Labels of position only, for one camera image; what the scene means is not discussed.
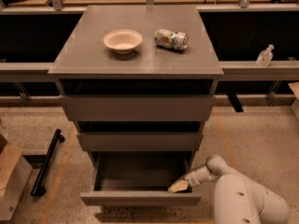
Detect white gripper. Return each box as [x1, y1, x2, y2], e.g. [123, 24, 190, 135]
[168, 171, 201, 193]

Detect grey bottom drawer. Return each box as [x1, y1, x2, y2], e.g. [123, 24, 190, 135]
[80, 151, 201, 206]

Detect grey drawer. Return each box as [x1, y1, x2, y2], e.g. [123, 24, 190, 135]
[59, 95, 213, 121]
[78, 133, 203, 151]
[80, 151, 201, 206]

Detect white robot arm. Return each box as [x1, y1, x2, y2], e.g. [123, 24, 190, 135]
[168, 154, 291, 224]

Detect grey middle drawer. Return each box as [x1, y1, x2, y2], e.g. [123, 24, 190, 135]
[78, 133, 203, 151]

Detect grey drawer cabinet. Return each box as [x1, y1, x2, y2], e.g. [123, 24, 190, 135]
[47, 5, 224, 176]

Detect grey top drawer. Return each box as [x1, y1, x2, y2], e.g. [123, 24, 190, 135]
[59, 95, 213, 121]

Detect black metal bar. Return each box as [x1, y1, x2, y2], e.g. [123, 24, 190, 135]
[31, 129, 65, 197]

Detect crushed green soda can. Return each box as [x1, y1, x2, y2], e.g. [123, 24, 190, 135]
[154, 29, 188, 51]

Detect cardboard box on right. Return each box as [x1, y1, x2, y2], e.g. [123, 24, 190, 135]
[289, 82, 299, 119]

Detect cardboard box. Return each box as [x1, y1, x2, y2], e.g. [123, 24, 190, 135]
[289, 82, 299, 119]
[0, 134, 33, 221]

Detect clear sanitizer bottle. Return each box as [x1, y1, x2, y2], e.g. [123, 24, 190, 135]
[256, 44, 274, 67]

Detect beige paper bowl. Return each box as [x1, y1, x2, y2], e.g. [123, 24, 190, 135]
[103, 29, 143, 54]

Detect cardboard box on left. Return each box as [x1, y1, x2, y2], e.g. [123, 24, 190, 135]
[0, 134, 33, 221]

